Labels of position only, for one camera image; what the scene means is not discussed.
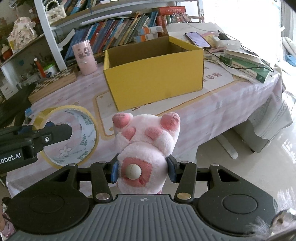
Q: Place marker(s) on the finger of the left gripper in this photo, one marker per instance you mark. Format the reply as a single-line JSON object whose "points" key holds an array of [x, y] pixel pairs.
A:
{"points": [[61, 132], [46, 129]]}

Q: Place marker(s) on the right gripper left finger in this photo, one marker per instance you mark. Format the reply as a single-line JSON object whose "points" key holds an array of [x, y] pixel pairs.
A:
{"points": [[102, 174]]}

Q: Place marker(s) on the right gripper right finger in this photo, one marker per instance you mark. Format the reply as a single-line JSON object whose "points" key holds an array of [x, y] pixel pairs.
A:
{"points": [[184, 174]]}

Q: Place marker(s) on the yellow tape roll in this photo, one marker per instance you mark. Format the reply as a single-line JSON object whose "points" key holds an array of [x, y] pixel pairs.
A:
{"points": [[72, 134]]}

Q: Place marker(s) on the pink plush pig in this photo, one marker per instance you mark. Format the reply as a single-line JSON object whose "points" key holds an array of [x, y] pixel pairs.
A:
{"points": [[143, 142]]}

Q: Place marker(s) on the blue binder clip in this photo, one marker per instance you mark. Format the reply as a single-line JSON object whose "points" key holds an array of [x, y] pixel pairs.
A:
{"points": [[28, 112]]}

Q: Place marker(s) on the black Yamaha keyboard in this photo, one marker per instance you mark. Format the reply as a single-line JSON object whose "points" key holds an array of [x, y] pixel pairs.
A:
{"points": [[14, 108]]}

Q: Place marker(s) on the wooden chessboard box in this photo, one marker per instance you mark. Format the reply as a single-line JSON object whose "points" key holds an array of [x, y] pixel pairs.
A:
{"points": [[52, 84]]}

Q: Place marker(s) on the white green lidded jar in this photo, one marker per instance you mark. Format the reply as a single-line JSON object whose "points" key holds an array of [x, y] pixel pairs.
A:
{"points": [[50, 70]]}

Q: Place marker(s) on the pink cylindrical container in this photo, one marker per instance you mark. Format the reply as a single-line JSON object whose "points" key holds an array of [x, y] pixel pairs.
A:
{"points": [[84, 57]]}

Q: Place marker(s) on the yellow cardboard box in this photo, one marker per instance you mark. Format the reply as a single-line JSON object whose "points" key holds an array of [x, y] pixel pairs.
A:
{"points": [[153, 70]]}

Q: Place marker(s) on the white bookshelf unit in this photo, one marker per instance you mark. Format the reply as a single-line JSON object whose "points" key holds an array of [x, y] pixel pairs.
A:
{"points": [[98, 12]]}

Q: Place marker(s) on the row of books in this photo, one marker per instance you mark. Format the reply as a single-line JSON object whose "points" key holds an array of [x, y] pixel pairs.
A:
{"points": [[118, 31]]}

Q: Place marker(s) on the green book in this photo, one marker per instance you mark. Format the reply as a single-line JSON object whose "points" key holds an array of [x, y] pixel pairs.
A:
{"points": [[253, 70]]}

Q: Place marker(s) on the stack of papers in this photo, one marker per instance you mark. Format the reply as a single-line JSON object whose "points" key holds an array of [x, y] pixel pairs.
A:
{"points": [[221, 43]]}

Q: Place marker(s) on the smartphone with lit screen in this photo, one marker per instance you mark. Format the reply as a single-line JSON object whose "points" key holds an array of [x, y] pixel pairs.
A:
{"points": [[197, 40]]}

